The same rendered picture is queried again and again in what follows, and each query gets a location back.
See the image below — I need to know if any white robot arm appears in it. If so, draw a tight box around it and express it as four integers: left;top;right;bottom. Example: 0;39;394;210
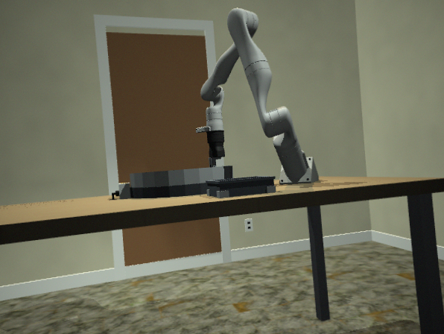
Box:
200;8;309;179

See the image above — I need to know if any red and green divided tray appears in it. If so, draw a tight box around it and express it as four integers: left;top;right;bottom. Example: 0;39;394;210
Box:
206;176;276;198

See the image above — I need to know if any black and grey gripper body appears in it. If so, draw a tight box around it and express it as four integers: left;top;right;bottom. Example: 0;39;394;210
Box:
196;119;225;158

